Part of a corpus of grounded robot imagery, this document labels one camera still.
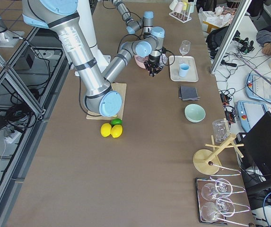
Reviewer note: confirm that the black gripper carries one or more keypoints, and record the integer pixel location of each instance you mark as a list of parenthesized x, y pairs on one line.
[(153, 57)]

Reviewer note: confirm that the light blue cup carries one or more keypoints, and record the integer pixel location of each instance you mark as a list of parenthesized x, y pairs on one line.
[(183, 70)]

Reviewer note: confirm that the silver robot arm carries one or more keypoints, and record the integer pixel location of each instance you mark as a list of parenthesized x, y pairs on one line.
[(147, 46), (72, 21)]

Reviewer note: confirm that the white cup rack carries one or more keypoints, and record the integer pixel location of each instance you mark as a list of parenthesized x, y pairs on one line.
[(182, 10)]

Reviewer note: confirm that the wooden cup tree stand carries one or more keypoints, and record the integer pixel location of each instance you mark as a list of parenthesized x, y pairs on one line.
[(207, 161)]

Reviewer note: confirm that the pink bowl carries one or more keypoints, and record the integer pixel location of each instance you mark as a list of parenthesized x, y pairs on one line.
[(140, 61)]

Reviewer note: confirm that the cream serving tray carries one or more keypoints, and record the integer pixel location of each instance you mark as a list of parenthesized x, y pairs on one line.
[(174, 65)]

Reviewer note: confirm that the clear wine glass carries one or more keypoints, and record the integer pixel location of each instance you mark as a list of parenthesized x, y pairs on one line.
[(184, 47)]

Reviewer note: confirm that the bamboo cutting board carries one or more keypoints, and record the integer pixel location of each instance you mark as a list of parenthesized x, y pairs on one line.
[(121, 89)]

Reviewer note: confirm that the grey folded cloth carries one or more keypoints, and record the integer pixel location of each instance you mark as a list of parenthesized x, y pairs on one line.
[(188, 93)]

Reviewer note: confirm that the light green bowl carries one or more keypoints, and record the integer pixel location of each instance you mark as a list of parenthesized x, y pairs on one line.
[(194, 113)]

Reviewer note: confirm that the green lime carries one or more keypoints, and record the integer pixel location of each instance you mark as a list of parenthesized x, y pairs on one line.
[(116, 121)]

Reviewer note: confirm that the lower yellow lemon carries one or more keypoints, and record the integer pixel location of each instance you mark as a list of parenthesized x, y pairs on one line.
[(116, 131)]

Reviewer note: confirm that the yellow lemon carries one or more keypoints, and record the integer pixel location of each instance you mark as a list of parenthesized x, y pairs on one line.
[(105, 129), (116, 131)]

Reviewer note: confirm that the upper yellow lemon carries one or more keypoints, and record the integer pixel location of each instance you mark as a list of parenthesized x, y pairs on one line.
[(105, 129)]

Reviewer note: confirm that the glass jar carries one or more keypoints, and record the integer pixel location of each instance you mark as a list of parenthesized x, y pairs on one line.
[(220, 130)]

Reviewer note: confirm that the blue teach pendant far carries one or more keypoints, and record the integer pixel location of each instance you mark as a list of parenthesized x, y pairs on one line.
[(257, 88)]

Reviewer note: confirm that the blue teach pendant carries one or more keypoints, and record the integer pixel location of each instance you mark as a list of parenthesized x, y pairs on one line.
[(249, 113), (257, 88)]

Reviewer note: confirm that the blue teach pendant near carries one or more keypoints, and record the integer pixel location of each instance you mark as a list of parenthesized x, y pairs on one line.
[(249, 113)]

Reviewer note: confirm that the grey power box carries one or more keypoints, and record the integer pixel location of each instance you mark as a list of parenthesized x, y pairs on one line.
[(25, 61)]

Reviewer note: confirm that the black monitor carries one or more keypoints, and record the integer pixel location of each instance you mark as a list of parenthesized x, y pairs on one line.
[(257, 145)]

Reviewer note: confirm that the black glass tray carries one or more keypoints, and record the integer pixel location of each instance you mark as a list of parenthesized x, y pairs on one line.
[(215, 206)]

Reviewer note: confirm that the aluminium frame post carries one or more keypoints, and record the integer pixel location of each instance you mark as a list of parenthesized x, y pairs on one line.
[(242, 9)]

